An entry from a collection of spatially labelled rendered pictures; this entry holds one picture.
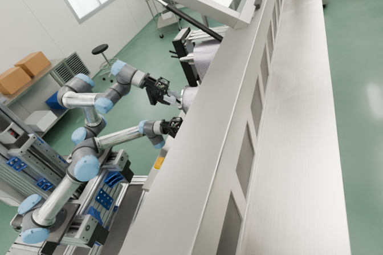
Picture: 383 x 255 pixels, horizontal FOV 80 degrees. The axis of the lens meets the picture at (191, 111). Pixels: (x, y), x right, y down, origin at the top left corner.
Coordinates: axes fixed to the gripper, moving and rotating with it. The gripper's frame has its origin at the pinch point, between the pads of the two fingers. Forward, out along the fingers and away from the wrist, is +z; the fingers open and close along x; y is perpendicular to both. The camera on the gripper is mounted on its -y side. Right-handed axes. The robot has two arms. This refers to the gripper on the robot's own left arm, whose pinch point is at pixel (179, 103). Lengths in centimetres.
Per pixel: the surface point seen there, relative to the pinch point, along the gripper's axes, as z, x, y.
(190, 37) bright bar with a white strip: -10.6, 26.2, 18.0
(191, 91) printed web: 2.5, 1.1, 10.4
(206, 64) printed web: 3.0, 19.5, 13.5
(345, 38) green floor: 161, 271, -27
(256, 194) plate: 23, -50, 45
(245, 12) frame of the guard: 4, -14, 59
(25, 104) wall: -221, 86, -281
